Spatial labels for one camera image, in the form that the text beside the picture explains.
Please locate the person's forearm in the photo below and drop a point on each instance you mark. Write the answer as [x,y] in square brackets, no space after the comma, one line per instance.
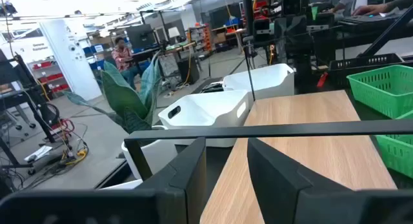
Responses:
[400,3]

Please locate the black computer tower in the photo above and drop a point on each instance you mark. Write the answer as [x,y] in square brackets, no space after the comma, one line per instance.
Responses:
[187,70]

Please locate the white pillar with labels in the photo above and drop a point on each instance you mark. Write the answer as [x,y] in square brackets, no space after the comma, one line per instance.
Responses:
[71,66]

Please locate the green slotted plastic basket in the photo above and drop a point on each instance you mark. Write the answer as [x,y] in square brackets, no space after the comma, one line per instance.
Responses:
[380,95]
[397,153]

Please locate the black metal table frame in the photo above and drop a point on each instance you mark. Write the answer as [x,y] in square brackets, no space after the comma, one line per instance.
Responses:
[387,32]

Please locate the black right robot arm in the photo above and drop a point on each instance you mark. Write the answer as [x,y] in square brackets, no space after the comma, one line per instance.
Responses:
[300,66]

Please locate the black computer monitor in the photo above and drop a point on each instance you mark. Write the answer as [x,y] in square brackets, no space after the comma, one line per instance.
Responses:
[140,36]

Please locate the white desk lamp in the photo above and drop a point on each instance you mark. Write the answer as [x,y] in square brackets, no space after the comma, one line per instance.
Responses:
[174,32]

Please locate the person's hand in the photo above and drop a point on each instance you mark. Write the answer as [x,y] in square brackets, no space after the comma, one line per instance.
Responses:
[368,9]

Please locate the black keyboard desk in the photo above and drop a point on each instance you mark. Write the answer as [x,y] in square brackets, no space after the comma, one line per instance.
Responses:
[364,22]

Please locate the white plastic storage bin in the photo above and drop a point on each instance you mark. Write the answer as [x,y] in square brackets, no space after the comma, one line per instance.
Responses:
[126,185]
[264,82]

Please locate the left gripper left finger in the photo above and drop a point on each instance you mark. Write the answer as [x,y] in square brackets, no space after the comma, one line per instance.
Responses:
[174,198]

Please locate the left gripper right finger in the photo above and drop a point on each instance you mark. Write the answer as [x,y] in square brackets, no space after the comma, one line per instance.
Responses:
[284,198]

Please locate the snake plant with white pot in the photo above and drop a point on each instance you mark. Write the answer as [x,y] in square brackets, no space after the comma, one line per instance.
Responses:
[122,101]

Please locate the orange parts rack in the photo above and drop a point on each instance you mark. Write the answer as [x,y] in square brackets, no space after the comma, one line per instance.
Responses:
[206,36]

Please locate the white cutting board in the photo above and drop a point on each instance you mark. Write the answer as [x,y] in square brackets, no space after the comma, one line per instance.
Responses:
[206,111]

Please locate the seated person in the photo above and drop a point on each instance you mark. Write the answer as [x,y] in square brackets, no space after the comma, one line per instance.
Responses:
[122,57]

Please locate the rack with red bins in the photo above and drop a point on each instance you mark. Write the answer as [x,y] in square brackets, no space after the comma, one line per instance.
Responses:
[48,77]

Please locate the black equipment stand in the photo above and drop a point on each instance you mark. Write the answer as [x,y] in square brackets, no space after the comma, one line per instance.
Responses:
[32,91]

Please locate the black slotted plastic basket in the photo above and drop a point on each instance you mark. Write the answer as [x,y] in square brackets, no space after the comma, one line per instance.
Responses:
[355,76]

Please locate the white paper sheet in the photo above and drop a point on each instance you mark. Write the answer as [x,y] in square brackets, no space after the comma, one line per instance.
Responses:
[38,153]

